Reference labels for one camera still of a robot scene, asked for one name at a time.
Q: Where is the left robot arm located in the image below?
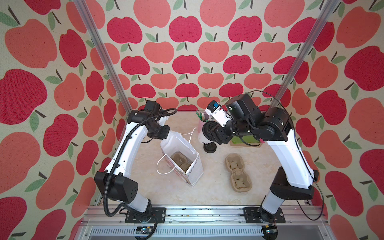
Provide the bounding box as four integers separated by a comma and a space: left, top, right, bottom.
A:
94, 101, 178, 222

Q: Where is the aluminium frame post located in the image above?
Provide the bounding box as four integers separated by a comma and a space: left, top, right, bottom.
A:
270, 0, 341, 108
74, 0, 132, 114

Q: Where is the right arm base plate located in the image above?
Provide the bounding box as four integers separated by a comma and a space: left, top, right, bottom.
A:
243, 207, 286, 224

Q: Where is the pink cup holder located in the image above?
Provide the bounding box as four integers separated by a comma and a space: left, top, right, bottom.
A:
198, 120, 206, 131

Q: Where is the black coffee cup lid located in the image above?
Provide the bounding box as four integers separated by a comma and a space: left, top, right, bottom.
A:
202, 121, 221, 142

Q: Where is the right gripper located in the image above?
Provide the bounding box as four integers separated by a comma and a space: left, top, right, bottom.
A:
204, 118, 256, 144

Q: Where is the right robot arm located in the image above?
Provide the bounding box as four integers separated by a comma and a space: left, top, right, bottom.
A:
200, 94, 319, 223

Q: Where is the left aluminium frame post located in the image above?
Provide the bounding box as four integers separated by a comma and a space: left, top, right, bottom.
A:
74, 0, 132, 114

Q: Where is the aluminium front rail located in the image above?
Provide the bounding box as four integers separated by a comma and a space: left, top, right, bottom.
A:
71, 205, 336, 240

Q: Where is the white patterned gift bag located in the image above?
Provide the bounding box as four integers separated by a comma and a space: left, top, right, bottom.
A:
156, 131, 204, 187

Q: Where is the single cardboard cup carrier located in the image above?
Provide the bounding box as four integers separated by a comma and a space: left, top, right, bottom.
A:
171, 152, 192, 172

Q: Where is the white paper coffee cup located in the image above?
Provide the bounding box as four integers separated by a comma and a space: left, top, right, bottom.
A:
198, 129, 211, 144

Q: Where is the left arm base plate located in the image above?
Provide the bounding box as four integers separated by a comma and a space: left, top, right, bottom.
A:
125, 208, 167, 224

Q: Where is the green napkin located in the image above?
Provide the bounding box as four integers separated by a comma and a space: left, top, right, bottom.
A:
231, 136, 260, 145

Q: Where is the brown cardboard tray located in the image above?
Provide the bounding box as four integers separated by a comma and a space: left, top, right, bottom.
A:
230, 142, 262, 148

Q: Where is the right aluminium frame post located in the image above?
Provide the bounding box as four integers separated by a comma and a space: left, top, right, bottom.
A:
270, 0, 341, 108

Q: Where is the stack of black lids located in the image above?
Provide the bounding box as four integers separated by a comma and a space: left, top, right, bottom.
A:
203, 142, 217, 154

